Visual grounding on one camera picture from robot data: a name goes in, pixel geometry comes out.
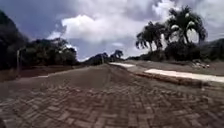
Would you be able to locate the distant trees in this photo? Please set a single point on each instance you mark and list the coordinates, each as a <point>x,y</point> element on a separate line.
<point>103,57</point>

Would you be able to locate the brown brick paved road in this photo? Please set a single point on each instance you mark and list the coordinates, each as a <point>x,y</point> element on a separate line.
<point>100,100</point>

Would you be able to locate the smaller palm tree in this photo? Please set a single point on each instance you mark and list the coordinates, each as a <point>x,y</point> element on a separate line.
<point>150,35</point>

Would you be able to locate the pale concrete strip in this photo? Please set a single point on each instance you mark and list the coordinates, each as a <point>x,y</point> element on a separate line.
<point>180,74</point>

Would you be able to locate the dark wood of trees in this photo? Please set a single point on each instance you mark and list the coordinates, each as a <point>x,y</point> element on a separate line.
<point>40,53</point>

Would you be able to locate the dark bushes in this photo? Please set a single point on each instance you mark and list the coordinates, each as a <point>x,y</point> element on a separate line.
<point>186,50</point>

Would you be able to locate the bare earth verge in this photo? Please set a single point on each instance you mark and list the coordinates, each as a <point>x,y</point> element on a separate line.
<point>30,71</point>

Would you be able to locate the tall palm tree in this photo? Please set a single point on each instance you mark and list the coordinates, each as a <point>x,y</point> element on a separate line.
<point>184,23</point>

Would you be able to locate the pole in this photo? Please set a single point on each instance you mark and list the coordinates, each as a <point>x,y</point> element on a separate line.
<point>18,59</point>

